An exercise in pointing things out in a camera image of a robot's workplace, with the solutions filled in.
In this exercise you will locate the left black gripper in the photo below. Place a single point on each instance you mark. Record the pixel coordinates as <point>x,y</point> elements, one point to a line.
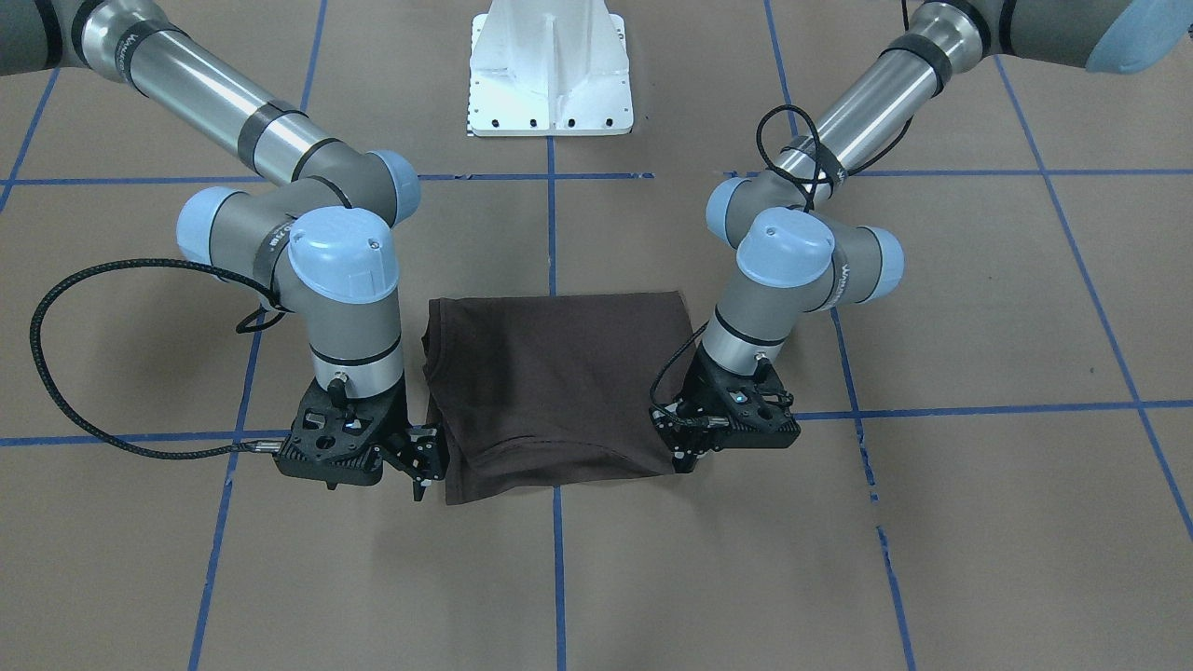
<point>687,407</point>

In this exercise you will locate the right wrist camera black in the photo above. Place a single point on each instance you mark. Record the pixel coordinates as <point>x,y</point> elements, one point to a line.
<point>344,446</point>

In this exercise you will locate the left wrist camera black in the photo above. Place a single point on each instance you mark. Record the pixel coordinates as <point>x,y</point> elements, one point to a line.
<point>734,412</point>

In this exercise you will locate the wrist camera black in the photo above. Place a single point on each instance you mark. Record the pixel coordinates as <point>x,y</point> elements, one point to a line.
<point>734,412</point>
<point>344,446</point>

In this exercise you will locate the brown paper table cover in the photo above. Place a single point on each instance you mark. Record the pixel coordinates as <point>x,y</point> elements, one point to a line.
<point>759,560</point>

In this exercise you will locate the brown t-shirt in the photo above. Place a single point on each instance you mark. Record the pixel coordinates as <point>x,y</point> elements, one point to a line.
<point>549,390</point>

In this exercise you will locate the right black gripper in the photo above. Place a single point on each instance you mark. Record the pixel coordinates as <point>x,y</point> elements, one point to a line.
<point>394,417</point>

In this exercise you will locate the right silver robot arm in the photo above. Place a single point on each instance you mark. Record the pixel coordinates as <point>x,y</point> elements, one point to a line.
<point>318,246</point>

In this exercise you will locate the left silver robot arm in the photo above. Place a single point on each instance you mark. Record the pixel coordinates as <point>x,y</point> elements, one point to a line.
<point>999,317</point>

